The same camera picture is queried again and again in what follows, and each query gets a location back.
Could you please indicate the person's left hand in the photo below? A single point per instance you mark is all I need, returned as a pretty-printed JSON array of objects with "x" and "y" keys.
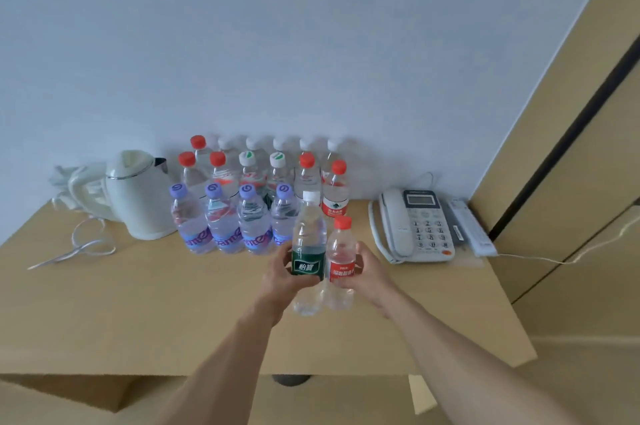
[{"x": 280, "y": 284}]

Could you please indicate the person's right hand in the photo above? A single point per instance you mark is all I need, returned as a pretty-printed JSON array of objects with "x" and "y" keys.
[{"x": 375, "y": 284}]

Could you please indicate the red cap water bottle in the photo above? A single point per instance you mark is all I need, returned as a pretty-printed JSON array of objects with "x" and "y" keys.
[
  {"x": 342, "y": 239},
  {"x": 198, "y": 141},
  {"x": 218, "y": 159},
  {"x": 307, "y": 160},
  {"x": 336, "y": 199},
  {"x": 187, "y": 159}
]

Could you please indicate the green label water bottle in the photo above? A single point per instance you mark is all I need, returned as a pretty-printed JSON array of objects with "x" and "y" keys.
[
  {"x": 307, "y": 234},
  {"x": 247, "y": 158},
  {"x": 277, "y": 160}
]

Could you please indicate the purple cap water bottle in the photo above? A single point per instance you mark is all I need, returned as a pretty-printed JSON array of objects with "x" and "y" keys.
[
  {"x": 252, "y": 224},
  {"x": 187, "y": 224},
  {"x": 282, "y": 214},
  {"x": 220, "y": 224}
]

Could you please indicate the white cap water bottle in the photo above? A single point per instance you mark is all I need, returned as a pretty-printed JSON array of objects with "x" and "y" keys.
[
  {"x": 280, "y": 143},
  {"x": 252, "y": 143},
  {"x": 225, "y": 143},
  {"x": 333, "y": 145},
  {"x": 306, "y": 144}
]

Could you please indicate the person's left forearm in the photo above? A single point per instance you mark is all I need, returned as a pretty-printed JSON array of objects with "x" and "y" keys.
[{"x": 220, "y": 369}]

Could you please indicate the person's right forearm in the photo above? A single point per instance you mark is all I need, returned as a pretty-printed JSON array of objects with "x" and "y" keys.
[{"x": 475, "y": 369}]

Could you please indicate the white telephone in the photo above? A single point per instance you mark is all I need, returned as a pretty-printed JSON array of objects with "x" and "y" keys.
[{"x": 395, "y": 224}]

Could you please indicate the black trash bin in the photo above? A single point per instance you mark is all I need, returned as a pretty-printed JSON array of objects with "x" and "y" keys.
[{"x": 291, "y": 380}]

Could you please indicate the bagged remote control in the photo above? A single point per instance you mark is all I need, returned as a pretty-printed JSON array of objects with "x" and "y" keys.
[{"x": 472, "y": 229}]

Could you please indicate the wooden table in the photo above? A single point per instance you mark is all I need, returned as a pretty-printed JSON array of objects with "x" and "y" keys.
[{"x": 150, "y": 319}]

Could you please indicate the white electric kettle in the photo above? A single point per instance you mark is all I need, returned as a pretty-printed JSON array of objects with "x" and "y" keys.
[{"x": 140, "y": 199}]

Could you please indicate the white lidded mug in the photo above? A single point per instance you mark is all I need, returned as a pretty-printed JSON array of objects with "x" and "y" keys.
[{"x": 62, "y": 179}]

